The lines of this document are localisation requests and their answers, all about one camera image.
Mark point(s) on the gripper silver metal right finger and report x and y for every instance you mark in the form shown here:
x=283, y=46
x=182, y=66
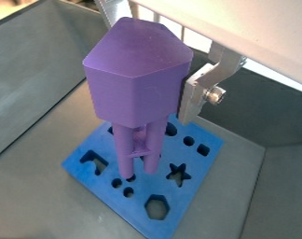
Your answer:
x=200, y=88

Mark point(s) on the purple three prong object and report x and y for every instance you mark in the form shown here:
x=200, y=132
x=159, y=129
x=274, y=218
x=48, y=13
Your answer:
x=134, y=71

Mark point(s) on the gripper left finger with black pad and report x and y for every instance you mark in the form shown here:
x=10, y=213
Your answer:
x=112, y=10

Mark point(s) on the blue foam shape board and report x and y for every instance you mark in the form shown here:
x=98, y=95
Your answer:
x=150, y=201

